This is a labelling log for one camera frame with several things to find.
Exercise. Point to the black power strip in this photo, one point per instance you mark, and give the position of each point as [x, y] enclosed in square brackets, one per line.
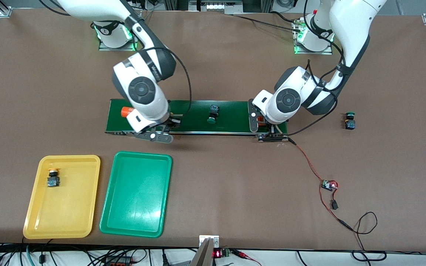
[118, 261]

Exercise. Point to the yellow plastic tray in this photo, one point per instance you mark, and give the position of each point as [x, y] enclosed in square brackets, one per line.
[68, 207]

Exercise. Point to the green plastic tray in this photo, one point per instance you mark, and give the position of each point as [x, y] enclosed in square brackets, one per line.
[135, 195]

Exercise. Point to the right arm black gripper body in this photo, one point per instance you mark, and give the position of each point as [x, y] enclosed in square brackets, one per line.
[166, 125]

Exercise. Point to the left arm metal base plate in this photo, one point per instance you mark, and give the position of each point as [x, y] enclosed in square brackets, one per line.
[313, 52]

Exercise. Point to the yellow push button green indicator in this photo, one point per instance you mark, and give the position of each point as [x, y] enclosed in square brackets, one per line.
[53, 181]

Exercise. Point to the red black clip leads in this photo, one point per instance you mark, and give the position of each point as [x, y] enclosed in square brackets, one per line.
[242, 254]

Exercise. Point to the green mushroom push button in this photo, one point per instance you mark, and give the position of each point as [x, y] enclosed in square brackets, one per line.
[213, 110]
[350, 123]

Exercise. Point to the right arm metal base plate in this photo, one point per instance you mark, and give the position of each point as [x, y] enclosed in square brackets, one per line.
[118, 48]

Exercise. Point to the small controller circuit board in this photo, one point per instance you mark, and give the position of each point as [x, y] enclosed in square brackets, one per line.
[327, 185]

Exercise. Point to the aluminium camera mount post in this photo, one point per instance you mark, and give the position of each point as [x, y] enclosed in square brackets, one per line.
[208, 255]

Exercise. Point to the red digit display module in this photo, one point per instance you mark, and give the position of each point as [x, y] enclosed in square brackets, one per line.
[217, 253]

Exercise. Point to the green conveyor belt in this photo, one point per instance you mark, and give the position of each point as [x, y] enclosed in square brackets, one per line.
[231, 118]

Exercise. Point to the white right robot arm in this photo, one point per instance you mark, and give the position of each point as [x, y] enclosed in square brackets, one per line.
[142, 88]

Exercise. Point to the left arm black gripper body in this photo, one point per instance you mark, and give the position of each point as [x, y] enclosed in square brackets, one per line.
[268, 129]

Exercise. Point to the orange 4680 cylinder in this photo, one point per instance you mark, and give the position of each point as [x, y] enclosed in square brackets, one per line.
[260, 119]
[126, 111]

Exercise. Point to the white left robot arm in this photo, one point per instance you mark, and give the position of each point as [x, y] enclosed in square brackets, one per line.
[350, 22]

